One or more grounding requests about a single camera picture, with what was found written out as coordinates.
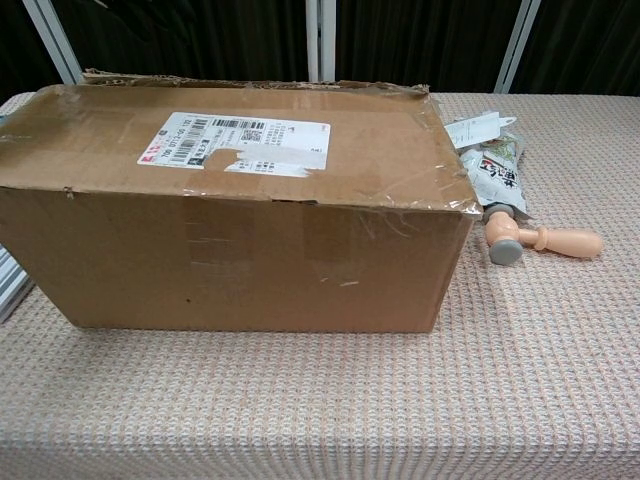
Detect large brown cardboard box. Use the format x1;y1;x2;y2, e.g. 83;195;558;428
0;67;484;335

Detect white printed snack pouch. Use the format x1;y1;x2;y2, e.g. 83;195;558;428
457;132;531;221

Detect white paper card package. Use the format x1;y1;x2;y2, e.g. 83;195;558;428
442;112;517;151

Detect beige woven tablecloth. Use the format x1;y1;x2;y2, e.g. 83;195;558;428
0;92;640;480

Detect black curtain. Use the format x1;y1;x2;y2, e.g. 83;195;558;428
0;0;640;96

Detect peach toy hammer grey ends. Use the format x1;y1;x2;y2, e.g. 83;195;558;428
483;208;605;266

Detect grey aluminium profile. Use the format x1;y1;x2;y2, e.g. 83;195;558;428
0;247;34;324

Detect white frame post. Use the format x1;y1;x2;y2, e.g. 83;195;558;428
22;0;84;85
305;0;337;84
492;0;543;95

